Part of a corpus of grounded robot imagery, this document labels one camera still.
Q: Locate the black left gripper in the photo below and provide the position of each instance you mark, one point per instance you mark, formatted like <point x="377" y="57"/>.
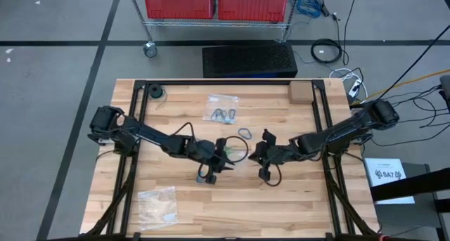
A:
<point x="213" y="165"/>

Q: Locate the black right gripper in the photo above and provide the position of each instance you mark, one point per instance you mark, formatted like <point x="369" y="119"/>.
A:
<point x="269" y="162"/>

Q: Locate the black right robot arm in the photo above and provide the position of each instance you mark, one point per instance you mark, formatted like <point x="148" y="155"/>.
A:
<point x="344" y="130"/>

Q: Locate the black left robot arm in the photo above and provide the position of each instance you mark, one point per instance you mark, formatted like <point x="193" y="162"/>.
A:
<point x="147" y="135"/>

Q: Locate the small cardboard box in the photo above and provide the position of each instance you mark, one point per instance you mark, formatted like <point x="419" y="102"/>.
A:
<point x="300" y="91"/>

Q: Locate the white power strip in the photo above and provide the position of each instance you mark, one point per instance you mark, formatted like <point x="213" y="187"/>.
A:
<point x="355" y="87"/>

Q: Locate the white label paper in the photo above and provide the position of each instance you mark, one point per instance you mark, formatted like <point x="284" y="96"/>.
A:
<point x="386" y="167"/>

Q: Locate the black beam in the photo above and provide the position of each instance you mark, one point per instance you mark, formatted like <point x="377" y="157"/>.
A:
<point x="411" y="185"/>

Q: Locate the red plastic bin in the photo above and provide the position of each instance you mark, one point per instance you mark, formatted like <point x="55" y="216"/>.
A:
<point x="179" y="4"/>
<point x="253" y="5"/>

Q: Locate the grey metal side cart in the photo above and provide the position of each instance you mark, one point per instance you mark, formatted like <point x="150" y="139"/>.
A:
<point x="418" y="216"/>

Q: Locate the black aluminium table frame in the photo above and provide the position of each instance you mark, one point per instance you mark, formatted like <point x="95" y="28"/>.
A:
<point x="168" y="82"/>

